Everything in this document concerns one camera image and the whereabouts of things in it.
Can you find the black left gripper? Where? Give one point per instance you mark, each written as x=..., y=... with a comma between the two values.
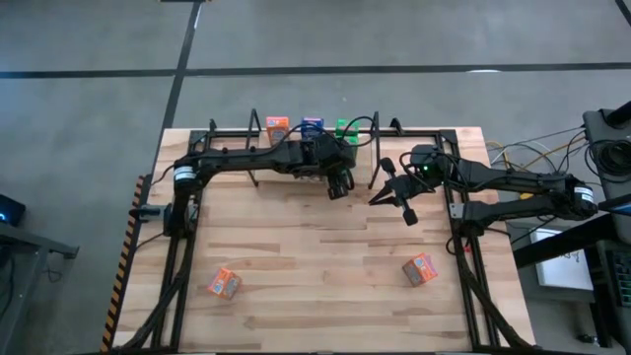
x=340, y=163

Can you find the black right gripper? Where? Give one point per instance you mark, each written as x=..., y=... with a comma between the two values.
x=409, y=185

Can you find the green Apple Jacks cereal box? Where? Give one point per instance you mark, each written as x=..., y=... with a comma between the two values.
x=346, y=125
x=351, y=140

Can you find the blue Frosted Flakes cereal box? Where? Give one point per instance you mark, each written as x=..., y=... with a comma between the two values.
x=312, y=125

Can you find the orange Mini Wheats cereal box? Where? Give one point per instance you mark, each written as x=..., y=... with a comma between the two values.
x=224, y=284
x=277, y=129
x=419, y=270

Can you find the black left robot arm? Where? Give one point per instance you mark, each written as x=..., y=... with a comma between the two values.
x=236, y=160

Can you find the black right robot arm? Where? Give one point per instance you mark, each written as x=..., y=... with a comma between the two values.
x=517, y=180

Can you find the black metal beam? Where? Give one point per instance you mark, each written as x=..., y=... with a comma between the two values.
x=567, y=241

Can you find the white paper sheet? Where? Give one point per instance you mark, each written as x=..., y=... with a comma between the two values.
x=562, y=271

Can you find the black table clamp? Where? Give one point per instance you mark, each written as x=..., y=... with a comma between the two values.
x=148, y=213

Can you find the small black floor object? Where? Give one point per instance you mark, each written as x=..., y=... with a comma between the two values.
x=586, y=339

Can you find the black keyboard with coloured keys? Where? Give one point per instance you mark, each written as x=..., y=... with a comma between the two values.
x=621, y=281

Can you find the yellow black hazard tape strip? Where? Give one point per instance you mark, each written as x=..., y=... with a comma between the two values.
x=120, y=276

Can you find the grey metal side table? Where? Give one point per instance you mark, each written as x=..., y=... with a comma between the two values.
x=29, y=237

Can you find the black device with blue light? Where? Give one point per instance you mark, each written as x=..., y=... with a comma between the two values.
x=12, y=209

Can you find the silver metal bracket plate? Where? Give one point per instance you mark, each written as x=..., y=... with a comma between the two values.
x=456, y=211

